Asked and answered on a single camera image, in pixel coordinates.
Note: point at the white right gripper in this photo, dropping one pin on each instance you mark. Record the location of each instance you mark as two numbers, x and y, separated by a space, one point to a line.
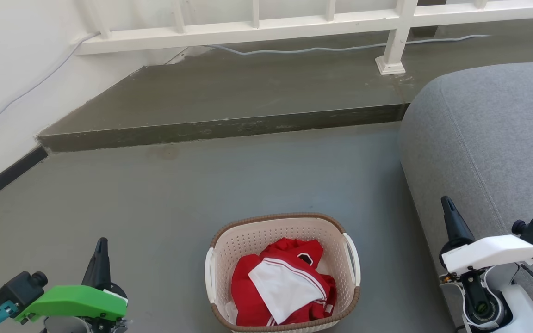
488 252

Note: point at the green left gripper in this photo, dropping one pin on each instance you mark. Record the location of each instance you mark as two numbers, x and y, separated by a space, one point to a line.
77 300

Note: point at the beige plastic laundry basket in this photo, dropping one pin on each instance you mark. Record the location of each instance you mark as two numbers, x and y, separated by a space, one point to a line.
257 236

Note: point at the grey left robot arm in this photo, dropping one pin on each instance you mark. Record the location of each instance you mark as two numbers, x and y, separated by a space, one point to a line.
72 325

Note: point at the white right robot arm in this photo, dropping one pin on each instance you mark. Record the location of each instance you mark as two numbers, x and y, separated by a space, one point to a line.
511 305

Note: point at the grey fabric sofa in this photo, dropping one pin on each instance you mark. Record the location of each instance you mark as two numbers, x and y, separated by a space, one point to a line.
502 138

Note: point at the black baseboard strip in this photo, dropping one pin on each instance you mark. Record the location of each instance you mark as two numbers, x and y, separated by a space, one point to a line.
7 175

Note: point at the white paper towel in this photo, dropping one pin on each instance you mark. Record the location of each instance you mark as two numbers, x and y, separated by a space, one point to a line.
230 313

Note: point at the red and white jersey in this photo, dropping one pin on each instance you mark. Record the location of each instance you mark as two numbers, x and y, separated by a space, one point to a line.
245 282

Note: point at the white wooden railing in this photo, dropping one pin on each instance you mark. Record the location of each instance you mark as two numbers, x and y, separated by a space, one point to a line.
248 30

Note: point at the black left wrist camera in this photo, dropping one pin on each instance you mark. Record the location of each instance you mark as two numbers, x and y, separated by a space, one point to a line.
16 289

